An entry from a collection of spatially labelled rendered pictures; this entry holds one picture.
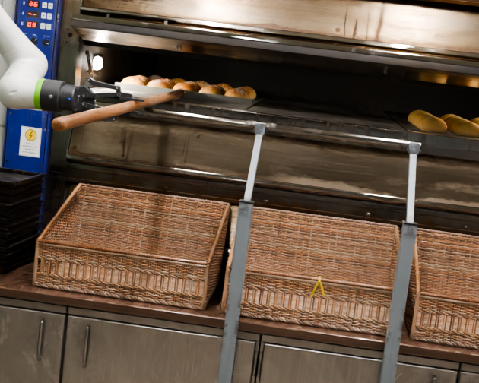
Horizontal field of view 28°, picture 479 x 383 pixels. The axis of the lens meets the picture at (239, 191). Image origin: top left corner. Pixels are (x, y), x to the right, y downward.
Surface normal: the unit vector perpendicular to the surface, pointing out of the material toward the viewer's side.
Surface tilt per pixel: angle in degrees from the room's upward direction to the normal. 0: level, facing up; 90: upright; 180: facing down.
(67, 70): 90
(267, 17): 70
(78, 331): 90
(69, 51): 90
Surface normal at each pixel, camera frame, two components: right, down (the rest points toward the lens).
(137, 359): -0.09, 0.14
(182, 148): -0.04, -0.22
